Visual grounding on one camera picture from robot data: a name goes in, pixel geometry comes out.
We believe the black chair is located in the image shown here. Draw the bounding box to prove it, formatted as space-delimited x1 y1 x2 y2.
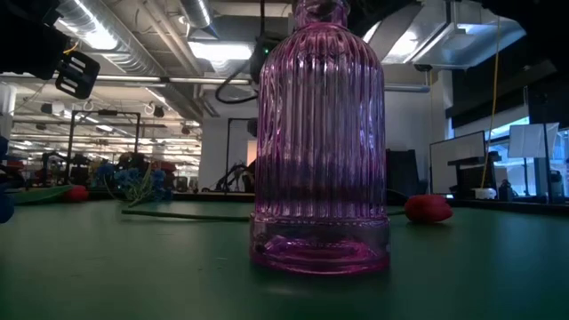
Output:
385 148 421 206

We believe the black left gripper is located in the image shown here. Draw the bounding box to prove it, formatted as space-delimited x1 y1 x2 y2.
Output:
0 0 101 100

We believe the white panel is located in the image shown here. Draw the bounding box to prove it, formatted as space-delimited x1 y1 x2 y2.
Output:
508 122 560 160

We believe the white monitor back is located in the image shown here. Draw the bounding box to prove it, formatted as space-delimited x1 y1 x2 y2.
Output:
429 130 487 196

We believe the black stand frame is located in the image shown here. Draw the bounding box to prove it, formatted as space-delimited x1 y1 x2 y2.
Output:
65 109 142 184

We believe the yellow hanging cable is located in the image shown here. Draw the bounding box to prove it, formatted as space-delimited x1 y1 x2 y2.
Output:
479 16 501 188

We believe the black overhead camera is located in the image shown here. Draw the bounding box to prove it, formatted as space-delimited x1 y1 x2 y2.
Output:
249 33 285 85

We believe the blue artificial flower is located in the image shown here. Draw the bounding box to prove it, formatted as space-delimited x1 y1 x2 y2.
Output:
101 164 170 209

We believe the green table mat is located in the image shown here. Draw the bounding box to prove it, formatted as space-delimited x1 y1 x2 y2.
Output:
0 195 569 320

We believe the purple ribbed glass vase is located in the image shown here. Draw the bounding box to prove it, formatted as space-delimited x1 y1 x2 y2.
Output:
248 0 392 276

